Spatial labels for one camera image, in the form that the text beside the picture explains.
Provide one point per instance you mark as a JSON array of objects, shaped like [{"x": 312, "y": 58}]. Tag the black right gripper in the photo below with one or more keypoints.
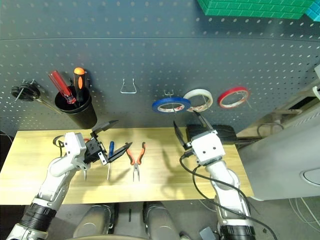
[{"x": 188, "y": 146}]

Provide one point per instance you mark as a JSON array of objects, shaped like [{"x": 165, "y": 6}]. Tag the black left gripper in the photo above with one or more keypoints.
[{"x": 93, "y": 151}]

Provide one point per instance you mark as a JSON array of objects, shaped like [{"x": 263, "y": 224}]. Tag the orange black pliers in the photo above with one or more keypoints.
[{"x": 136, "y": 163}]

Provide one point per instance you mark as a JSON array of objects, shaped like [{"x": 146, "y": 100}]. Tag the blue tape roll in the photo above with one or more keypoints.
[{"x": 160, "y": 102}]

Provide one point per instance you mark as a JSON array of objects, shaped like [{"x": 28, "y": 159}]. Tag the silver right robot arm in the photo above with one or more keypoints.
[{"x": 225, "y": 180}]

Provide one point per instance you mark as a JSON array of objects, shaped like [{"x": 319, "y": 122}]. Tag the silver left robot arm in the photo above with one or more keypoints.
[{"x": 55, "y": 185}]

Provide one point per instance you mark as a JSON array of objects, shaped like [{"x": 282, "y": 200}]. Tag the dark grey pegboard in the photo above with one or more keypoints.
[{"x": 150, "y": 50}]

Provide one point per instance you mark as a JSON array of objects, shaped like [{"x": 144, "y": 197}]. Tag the metal peg hook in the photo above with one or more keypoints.
[
  {"x": 205, "y": 102},
  {"x": 246, "y": 100},
  {"x": 169, "y": 94}
]

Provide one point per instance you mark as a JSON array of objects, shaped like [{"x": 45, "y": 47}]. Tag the black box device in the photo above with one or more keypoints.
[{"x": 225, "y": 133}]

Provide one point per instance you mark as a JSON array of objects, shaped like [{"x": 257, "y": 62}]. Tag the black plastic cup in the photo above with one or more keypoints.
[{"x": 83, "y": 115}]

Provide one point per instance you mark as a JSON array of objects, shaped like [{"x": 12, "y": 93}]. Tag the white tape roll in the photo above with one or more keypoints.
[{"x": 197, "y": 91}]

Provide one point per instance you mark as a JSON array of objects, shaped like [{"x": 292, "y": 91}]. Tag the red tape roll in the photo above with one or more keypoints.
[{"x": 220, "y": 100}]

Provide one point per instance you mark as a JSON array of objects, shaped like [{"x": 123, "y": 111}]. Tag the orange black screwdriver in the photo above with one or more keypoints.
[{"x": 79, "y": 82}]

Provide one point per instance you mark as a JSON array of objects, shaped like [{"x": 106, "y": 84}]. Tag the silver left robot leg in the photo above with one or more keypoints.
[{"x": 95, "y": 222}]

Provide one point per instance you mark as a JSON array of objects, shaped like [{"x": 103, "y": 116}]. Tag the silver robot leg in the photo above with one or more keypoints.
[
  {"x": 95, "y": 222},
  {"x": 160, "y": 222}
]

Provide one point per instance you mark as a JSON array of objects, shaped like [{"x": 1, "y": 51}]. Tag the white machine housing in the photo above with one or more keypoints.
[{"x": 275, "y": 162}]

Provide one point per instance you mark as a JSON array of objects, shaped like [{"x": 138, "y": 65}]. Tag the silver right robot leg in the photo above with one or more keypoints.
[{"x": 160, "y": 222}]

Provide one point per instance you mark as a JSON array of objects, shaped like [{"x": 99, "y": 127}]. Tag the grey square floor pad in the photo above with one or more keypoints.
[{"x": 206, "y": 234}]

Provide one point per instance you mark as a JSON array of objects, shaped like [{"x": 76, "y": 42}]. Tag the green brick pattern bin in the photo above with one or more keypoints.
[{"x": 250, "y": 8}]

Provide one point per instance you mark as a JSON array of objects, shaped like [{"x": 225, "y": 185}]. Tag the cyan brick pattern bin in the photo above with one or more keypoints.
[{"x": 314, "y": 11}]

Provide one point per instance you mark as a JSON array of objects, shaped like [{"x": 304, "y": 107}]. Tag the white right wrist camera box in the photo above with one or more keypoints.
[{"x": 207, "y": 147}]

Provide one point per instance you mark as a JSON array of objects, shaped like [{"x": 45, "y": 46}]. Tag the white plastic bracket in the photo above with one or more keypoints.
[{"x": 317, "y": 91}]

